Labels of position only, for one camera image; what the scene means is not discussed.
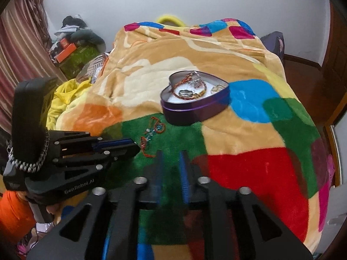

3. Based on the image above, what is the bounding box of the red beaded string bracelet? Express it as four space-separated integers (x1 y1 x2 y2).
140 116 167 158

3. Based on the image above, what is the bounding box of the silver charm bracelet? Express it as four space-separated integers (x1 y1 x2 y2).
187 71 203 89

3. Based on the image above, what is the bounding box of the braided grey wrist cord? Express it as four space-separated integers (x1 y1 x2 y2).
8 130 51 173

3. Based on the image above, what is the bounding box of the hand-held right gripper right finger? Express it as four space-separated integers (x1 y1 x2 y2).
179 151 313 260

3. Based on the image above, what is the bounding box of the brown wooden door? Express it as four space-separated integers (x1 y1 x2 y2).
312 0 347 130

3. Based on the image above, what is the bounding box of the striped brown curtain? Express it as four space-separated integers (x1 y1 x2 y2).
0 0 69 134

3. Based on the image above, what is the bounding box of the orange box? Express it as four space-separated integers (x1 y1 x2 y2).
56 43 77 62

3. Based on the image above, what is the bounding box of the person's left forearm orange sleeve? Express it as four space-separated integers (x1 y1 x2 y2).
0 190 37 246

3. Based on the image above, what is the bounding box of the striped patterned quilt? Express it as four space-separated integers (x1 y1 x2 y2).
76 53 110 83

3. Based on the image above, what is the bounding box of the green patterned cloth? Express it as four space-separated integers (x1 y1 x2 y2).
60 46 101 81

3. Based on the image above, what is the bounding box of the yellow cartoon blanket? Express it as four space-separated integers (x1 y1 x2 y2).
46 77 93 131

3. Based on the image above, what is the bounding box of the purple heart-shaped tin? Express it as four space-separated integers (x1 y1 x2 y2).
160 70 231 127

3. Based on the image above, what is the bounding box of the pile of clothes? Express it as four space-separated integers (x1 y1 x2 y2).
53 16 106 52

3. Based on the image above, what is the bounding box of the yellow curved cushion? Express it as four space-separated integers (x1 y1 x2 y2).
156 13 188 28

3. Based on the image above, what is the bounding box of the gold chain bracelet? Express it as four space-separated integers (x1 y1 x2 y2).
172 77 208 101

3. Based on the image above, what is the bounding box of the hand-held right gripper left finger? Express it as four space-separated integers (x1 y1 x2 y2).
27 151 166 260

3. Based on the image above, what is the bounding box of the dark bag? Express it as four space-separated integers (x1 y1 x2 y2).
260 31 285 60

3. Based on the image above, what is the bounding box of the colourful checkered fleece blanket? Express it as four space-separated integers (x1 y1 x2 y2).
46 18 334 260

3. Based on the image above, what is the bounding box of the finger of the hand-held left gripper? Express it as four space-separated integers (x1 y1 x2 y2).
55 133 136 155
54 143 141 180

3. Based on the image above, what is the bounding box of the person's left hand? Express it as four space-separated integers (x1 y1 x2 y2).
46 203 65 218

